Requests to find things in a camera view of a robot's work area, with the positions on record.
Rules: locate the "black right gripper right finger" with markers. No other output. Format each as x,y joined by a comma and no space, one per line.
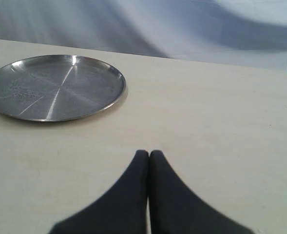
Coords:
176,209

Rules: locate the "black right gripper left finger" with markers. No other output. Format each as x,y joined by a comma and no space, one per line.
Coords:
121,210

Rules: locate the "white backdrop cloth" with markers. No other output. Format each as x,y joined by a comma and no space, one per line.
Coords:
239,32

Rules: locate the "round steel plate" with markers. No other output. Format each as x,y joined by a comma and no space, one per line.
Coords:
55,88

